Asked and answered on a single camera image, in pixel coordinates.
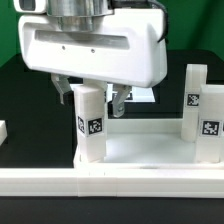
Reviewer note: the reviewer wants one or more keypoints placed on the white marker base plate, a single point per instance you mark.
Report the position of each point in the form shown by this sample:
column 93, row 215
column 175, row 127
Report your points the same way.
column 135, row 95

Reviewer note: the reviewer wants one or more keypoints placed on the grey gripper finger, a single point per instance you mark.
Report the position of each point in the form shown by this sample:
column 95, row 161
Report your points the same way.
column 63, row 87
column 121, row 93

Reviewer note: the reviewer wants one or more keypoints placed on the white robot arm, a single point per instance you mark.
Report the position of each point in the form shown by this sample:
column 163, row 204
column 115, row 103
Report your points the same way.
column 82, row 15

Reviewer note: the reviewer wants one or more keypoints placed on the white front fence bar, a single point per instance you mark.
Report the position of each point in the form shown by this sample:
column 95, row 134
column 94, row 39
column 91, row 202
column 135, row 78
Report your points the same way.
column 112, row 183

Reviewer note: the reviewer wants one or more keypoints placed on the white desk top tray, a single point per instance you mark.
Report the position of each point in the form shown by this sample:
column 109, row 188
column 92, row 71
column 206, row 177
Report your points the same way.
column 146, row 144

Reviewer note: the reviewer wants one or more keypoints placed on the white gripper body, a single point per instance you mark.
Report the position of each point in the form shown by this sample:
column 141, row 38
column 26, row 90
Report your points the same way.
column 125, row 48

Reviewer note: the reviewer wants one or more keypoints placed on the white left fence block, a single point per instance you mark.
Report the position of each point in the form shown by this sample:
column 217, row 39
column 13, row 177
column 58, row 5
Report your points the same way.
column 3, row 131

